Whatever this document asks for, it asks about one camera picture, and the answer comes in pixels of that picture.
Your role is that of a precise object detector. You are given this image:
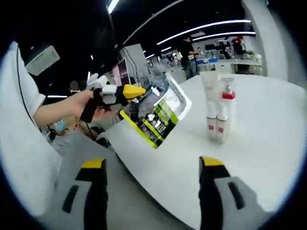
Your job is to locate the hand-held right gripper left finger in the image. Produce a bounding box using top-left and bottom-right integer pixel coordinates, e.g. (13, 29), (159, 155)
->
(51, 158), (109, 230)

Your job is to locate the white skincare tube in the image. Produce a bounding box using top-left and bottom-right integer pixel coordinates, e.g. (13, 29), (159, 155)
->
(200, 71), (221, 119)

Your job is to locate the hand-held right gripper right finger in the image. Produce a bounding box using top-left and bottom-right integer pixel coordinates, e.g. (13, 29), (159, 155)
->
(198, 155), (267, 230)

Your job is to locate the pink-screen monitor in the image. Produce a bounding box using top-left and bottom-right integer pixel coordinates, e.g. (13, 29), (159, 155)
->
(112, 59), (131, 87)

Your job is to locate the person's left hand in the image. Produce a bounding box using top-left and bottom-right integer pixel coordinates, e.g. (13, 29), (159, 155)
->
(69, 89), (121, 123)

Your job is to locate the long white office desk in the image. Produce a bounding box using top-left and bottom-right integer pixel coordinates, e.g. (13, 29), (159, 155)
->
(196, 57), (263, 75)

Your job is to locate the green black skincare sachet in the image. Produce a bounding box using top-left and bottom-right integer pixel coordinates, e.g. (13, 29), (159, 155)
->
(119, 71), (192, 150)

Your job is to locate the row of ceiling light strips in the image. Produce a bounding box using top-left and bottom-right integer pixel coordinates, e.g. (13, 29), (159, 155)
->
(88, 0), (256, 60)

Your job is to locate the person's white shirt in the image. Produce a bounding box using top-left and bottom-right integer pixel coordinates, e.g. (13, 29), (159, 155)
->
(0, 42), (60, 216)

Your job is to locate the white ceiling air conditioner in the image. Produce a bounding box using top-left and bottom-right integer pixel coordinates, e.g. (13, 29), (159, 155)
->
(25, 44), (60, 76)

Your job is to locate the black device cable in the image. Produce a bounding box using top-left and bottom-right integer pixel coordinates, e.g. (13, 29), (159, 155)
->
(16, 46), (39, 127)

